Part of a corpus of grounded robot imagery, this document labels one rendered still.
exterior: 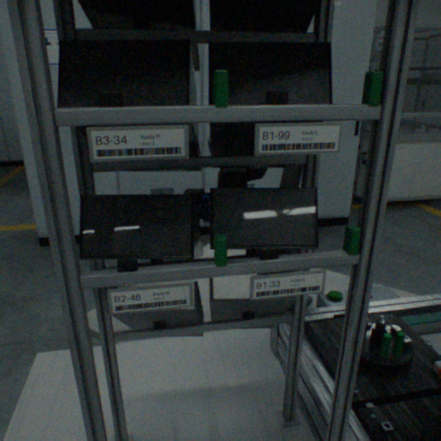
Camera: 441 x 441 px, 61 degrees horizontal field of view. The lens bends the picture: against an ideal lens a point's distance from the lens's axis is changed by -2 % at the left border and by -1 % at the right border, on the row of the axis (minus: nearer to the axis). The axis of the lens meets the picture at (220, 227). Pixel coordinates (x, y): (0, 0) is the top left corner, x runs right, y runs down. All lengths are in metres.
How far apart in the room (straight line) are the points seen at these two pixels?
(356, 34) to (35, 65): 3.76
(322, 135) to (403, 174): 4.80
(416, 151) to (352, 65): 1.65
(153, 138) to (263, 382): 0.68
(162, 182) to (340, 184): 1.84
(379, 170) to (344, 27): 3.57
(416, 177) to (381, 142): 4.88
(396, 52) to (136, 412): 0.76
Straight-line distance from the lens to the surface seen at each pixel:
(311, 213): 0.47
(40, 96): 0.35
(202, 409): 0.86
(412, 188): 5.31
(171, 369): 0.95
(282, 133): 0.37
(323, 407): 0.75
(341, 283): 1.33
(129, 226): 0.44
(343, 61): 3.95
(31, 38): 0.35
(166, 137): 0.35
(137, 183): 3.63
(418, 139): 5.15
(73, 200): 3.73
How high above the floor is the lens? 1.49
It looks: 22 degrees down
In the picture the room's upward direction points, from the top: straight up
